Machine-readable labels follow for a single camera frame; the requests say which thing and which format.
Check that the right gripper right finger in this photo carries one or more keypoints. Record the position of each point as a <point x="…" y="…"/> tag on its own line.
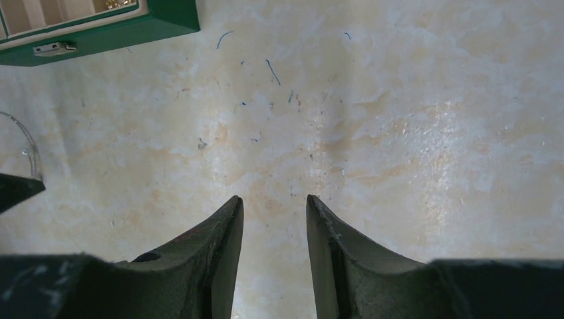
<point x="355" y="277"/>

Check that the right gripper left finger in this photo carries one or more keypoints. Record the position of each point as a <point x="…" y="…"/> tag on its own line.
<point x="191" y="276"/>

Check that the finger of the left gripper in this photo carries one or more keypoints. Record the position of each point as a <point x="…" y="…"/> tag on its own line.
<point x="16" y="189"/>

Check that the green jewelry box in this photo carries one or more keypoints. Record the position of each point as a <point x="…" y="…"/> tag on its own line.
<point x="150" y="21"/>

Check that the green jewelry tray insert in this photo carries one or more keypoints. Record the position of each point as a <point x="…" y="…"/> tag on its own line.
<point x="23" y="16"/>

